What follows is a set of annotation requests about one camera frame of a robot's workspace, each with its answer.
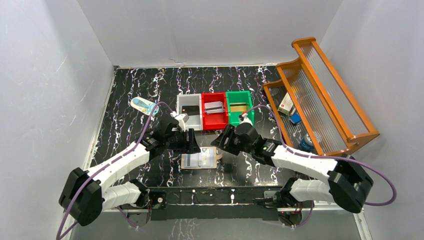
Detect green plastic bin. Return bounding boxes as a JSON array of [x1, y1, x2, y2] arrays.
[[225, 90, 253, 126]]

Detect grey cards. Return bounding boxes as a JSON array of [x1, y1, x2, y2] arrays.
[[204, 101, 224, 114]]

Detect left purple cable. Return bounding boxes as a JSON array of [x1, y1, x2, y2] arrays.
[[55, 101, 175, 240]]

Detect grey card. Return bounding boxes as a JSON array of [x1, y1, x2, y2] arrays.
[[181, 154, 200, 168]]

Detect orange wooden shelf rack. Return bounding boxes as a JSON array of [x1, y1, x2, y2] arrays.
[[263, 37, 380, 156]]

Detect oval white blue package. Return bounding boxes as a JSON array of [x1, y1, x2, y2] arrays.
[[130, 96, 160, 116]]

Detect black card in white bin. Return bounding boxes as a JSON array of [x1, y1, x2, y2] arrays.
[[181, 105, 200, 116]]

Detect red plastic bin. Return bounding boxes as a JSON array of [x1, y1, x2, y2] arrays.
[[201, 92, 229, 131]]

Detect white plastic bin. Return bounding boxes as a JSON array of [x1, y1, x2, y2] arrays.
[[176, 93, 203, 131]]

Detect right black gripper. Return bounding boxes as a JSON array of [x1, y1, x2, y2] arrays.
[[210, 123, 254, 156]]

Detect purple cable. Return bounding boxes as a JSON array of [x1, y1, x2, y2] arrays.
[[241, 104, 398, 228], [55, 101, 175, 240]]

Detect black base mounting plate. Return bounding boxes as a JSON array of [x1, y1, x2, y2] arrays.
[[117, 187, 314, 222]]

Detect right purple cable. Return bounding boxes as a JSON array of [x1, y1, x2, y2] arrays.
[[241, 104, 398, 228]]

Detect blue small object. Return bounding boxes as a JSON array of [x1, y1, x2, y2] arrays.
[[289, 112, 302, 125]]

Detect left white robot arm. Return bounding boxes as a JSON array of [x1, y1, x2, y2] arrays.
[[58, 119, 201, 226]]

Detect aluminium frame rail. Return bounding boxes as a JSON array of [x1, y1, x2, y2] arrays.
[[56, 165, 373, 240]]

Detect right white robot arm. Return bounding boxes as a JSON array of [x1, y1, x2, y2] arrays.
[[211, 123, 374, 213]]

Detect gold card in green bin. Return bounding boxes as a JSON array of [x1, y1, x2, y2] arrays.
[[229, 103, 248, 113]]

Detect blue tape roll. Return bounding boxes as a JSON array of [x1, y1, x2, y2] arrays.
[[299, 133, 315, 152]]

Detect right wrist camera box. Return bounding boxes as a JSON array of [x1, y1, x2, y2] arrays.
[[239, 112, 254, 126]]

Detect white red small box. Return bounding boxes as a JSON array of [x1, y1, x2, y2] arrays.
[[277, 92, 294, 116]]

